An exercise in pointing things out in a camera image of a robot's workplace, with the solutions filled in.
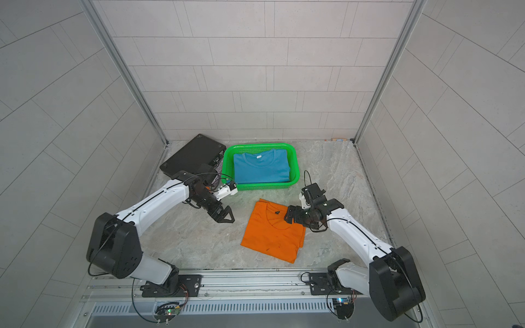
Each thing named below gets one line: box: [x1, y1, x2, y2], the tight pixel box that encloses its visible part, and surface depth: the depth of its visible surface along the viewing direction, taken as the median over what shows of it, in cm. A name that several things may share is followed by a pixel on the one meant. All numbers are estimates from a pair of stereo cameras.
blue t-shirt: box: [233, 148, 291, 184], surface depth 101 cm
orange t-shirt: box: [240, 198, 307, 264], surface depth 84 cm
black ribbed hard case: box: [159, 133, 227, 178], surface depth 107 cm
